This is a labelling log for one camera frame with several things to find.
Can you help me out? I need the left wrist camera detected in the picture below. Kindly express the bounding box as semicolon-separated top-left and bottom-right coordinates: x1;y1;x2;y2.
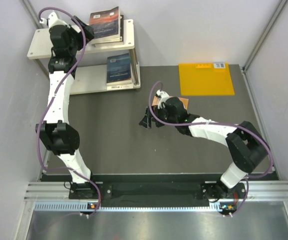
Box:
39;11;66;28

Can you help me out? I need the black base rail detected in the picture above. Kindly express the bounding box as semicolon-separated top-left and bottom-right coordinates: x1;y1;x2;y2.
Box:
69;173;246;207

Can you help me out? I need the orange illustrated children's book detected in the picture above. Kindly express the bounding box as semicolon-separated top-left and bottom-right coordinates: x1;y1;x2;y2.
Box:
152;96;189;110

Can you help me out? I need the white book with coloured stripes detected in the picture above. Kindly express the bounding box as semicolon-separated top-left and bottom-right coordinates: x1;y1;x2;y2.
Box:
107;83;134;91

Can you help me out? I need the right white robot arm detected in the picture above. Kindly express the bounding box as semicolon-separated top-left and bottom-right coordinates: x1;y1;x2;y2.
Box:
139;96;268;200

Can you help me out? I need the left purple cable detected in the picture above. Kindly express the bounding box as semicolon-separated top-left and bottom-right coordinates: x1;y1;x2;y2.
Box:
36;7;102;217

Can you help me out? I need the purple cable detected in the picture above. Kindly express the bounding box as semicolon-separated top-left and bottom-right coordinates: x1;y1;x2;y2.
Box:
149;80;274;218
36;7;102;217

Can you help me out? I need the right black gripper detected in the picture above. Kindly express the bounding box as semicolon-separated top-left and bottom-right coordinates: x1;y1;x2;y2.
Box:
140;103;178;130

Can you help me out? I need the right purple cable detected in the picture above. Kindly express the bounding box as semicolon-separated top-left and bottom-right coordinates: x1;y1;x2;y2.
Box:
149;80;274;218

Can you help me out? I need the yellow file folder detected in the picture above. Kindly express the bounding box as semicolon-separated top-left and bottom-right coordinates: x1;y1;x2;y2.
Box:
178;62;235;96

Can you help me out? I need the dark sunset cover book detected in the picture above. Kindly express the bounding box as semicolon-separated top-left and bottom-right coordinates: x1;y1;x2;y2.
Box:
89;6;121;45

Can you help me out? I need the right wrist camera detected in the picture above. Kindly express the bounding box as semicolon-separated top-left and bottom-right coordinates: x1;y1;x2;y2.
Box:
155;89;170;109

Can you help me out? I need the black treehouse paperback book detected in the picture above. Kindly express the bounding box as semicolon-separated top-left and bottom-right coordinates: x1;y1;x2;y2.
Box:
94;14;124;48

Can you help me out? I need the blue hardcover book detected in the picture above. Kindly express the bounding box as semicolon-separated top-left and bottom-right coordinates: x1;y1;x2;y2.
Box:
106;53;132;86

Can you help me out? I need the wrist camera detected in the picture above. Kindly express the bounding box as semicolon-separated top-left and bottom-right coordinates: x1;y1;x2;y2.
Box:
155;89;170;109
39;11;66;28

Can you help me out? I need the grey slotted cable duct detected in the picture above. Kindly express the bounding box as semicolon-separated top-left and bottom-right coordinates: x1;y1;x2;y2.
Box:
34;201;222;214

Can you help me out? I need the white two-tier shelf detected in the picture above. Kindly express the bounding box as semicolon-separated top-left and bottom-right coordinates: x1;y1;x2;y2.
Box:
27;19;141;95

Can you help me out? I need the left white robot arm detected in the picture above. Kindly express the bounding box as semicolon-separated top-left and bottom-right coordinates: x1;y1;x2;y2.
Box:
35;12;98;199

